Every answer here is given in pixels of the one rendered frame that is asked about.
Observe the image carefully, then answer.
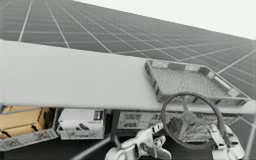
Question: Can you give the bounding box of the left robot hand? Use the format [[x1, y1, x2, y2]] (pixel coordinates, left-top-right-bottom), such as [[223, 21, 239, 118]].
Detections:
[[133, 121, 173, 160]]

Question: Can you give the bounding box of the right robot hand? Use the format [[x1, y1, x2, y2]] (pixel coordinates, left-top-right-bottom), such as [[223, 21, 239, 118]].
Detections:
[[207, 123, 246, 160]]

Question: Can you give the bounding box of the grey mesh tray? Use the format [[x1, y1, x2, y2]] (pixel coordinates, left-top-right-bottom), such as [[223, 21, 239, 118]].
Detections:
[[144, 58, 252, 107]]

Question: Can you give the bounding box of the white printed box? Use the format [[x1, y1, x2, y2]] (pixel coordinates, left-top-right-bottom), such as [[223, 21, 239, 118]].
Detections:
[[55, 108, 106, 141]]

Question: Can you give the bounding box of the grey table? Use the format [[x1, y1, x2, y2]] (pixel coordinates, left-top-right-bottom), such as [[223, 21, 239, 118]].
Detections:
[[0, 39, 256, 116]]

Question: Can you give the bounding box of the brown cardboard box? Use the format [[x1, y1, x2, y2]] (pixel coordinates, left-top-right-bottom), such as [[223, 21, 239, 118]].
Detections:
[[0, 105, 56, 141]]

